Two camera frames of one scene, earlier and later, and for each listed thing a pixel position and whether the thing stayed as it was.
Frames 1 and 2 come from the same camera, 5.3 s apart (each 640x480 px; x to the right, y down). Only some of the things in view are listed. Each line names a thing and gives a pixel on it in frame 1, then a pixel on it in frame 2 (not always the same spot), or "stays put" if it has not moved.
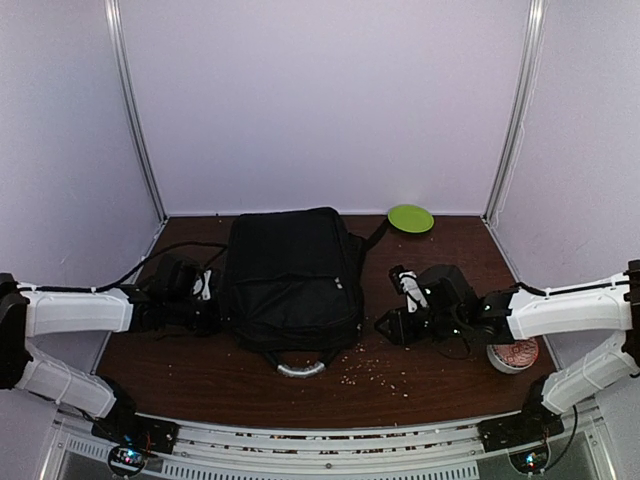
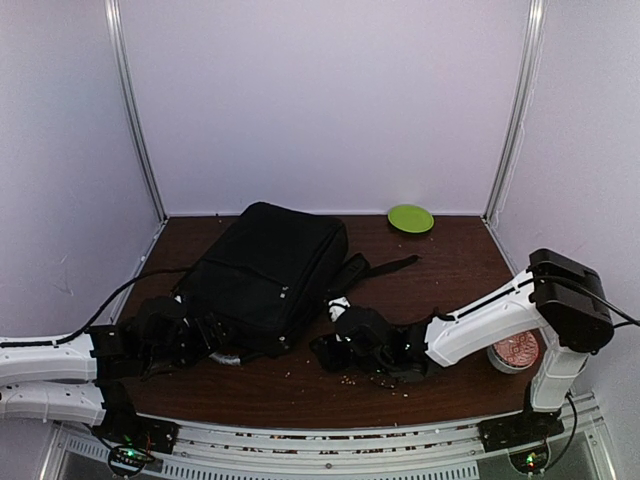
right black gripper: [400, 330] -> [326, 354]
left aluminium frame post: [114, 10] stays put
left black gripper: [218, 320] -> [205, 346]
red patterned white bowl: [514, 356] stays put
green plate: [411, 218] stays put
